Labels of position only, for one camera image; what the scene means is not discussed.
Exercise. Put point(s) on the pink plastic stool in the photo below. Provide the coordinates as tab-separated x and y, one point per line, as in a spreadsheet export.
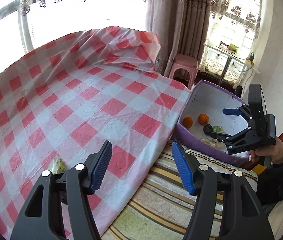
187	63

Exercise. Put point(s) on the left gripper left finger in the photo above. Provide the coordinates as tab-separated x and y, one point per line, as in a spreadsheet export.
41	214

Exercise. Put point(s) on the red white checkered tablecloth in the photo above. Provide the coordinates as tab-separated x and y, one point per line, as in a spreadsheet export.
65	98

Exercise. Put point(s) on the orange tangerine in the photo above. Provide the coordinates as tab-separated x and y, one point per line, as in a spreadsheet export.
203	119
187	122

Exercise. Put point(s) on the green round fruit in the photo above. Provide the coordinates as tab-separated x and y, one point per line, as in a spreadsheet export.
218	129

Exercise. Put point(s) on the person's right hand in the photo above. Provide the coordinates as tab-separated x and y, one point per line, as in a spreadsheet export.
275	152

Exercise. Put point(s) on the pink patterned curtain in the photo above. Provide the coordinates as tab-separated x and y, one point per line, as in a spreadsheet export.
181	26

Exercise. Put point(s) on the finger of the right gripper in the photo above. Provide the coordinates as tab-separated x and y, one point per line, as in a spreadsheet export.
230	140
243	111

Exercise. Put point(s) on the small glass side table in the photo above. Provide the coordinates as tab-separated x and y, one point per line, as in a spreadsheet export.
227	65

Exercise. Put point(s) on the yellow-green round fruit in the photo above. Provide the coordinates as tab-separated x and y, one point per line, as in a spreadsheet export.
214	143

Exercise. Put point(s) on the dark purple fruit front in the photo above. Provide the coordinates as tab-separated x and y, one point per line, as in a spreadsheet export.
207	129

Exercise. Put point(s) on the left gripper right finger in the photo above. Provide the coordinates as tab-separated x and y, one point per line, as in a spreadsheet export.
242	217

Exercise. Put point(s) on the purple cardboard box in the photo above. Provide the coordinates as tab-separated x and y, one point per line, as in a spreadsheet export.
211	99

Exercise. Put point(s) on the wrapped green fruit half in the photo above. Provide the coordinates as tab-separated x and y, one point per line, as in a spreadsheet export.
57	166

